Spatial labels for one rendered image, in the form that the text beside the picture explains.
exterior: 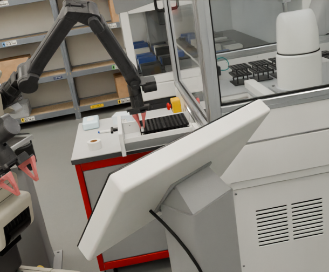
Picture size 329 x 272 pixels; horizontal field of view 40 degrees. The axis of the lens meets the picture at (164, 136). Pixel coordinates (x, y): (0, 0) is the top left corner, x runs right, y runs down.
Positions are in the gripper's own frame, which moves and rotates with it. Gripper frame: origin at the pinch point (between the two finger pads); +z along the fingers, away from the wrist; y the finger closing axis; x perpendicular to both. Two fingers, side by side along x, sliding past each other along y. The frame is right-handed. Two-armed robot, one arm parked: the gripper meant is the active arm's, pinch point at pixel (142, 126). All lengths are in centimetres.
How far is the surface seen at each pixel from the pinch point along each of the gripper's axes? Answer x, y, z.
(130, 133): -17.1, 8.3, 6.2
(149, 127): -2.2, -2.7, 1.7
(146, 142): 5.9, -1.0, 6.5
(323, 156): 39, -67, 15
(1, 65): -343, 192, -33
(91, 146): -21.5, 29.8, 10.2
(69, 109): -355, 127, 37
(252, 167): 43, -41, 13
